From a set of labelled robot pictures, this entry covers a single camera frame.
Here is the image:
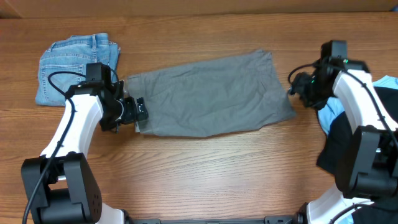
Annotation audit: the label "grey shorts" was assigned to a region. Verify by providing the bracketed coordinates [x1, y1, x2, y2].
[127, 50, 295, 138]

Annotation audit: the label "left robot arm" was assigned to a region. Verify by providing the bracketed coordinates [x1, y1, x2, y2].
[21, 63, 149, 224]

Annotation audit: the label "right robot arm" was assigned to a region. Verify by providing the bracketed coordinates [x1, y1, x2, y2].
[288, 40, 397, 223]

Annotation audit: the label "light blue t-shirt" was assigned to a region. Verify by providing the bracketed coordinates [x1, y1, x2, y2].
[318, 75, 397, 135]

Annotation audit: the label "black garment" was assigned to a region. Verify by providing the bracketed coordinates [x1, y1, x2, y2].
[317, 87, 397, 224]

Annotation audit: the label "folded blue denim jeans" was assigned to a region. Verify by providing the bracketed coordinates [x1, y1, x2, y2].
[35, 33, 120, 106]

